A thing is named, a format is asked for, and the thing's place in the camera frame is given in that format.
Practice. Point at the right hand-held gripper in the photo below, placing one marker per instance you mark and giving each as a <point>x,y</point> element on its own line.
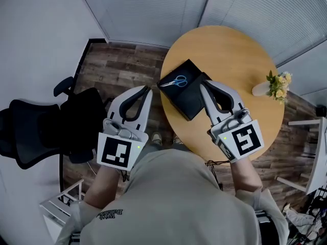
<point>245,139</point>

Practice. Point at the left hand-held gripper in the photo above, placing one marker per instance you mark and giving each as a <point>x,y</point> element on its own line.
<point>115,152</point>

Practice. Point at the black box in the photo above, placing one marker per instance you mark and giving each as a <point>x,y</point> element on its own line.
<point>189,101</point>

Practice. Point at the person's right forearm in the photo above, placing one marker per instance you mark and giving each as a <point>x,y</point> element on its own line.
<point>245,177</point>

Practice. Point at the person's left forearm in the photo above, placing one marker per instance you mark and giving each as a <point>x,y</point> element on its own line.
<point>102,190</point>

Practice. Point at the person's left shoe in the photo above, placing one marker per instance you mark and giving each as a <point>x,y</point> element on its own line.
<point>156,138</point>

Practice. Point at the person's shoe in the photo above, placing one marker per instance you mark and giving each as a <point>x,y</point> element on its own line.
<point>177,140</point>
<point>156,138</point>

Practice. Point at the white vase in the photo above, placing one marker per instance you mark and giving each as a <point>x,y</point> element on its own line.
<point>260,88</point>

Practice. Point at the grey trousers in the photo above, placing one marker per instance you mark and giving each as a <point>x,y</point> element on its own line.
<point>153,148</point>

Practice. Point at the person's right shoe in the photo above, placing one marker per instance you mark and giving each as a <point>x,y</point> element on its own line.
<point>177,140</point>

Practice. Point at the yellow flower bouquet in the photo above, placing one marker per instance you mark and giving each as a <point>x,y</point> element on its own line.
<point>279,88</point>

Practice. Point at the black office chair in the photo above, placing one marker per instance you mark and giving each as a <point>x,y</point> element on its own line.
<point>51,126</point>

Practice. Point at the beige t-shirt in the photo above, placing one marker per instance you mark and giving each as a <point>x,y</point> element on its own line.
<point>168,203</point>

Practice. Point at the white desk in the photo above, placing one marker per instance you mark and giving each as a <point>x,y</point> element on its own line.
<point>318,162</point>

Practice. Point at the white wooden rack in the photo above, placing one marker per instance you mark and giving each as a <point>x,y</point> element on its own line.
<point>58,208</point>

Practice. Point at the white cabinet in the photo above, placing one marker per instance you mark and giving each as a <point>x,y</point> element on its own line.
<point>52,228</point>

